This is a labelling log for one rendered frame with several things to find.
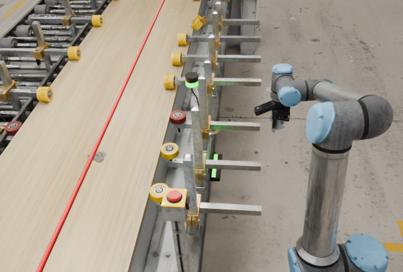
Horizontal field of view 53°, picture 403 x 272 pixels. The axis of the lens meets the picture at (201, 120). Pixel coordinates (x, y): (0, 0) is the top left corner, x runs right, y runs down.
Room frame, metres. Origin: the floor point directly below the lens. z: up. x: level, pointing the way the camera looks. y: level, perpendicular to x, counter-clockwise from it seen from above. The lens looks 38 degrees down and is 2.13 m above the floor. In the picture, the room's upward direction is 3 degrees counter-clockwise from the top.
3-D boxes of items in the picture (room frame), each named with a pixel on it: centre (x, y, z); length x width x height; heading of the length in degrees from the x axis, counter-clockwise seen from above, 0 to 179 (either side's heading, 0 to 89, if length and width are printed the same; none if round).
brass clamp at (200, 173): (1.32, 0.02, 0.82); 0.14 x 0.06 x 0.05; 172
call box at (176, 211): (0.79, 0.09, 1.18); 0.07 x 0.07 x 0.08; 82
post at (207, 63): (1.79, -0.05, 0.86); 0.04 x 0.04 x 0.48; 82
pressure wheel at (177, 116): (1.60, 0.12, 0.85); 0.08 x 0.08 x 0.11
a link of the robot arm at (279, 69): (1.53, -0.37, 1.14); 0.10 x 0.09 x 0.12; 1
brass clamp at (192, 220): (1.07, 0.05, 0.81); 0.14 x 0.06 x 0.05; 172
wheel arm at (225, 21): (2.56, -0.25, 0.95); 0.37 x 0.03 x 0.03; 82
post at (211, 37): (2.04, -0.08, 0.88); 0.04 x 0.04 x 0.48; 82
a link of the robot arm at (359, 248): (0.81, -0.55, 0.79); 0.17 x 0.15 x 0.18; 91
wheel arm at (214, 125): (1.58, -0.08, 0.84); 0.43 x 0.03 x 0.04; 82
